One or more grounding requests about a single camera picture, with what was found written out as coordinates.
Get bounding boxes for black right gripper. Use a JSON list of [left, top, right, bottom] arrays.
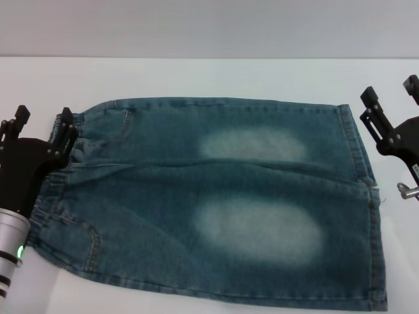
[[359, 74, 419, 184]]

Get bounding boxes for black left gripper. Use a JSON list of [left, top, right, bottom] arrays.
[[0, 105, 80, 217]]

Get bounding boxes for blue denim shorts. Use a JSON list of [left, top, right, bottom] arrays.
[[25, 96, 389, 312]]

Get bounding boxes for silver right arm cable plug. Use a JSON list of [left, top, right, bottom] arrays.
[[396, 182, 419, 201]]

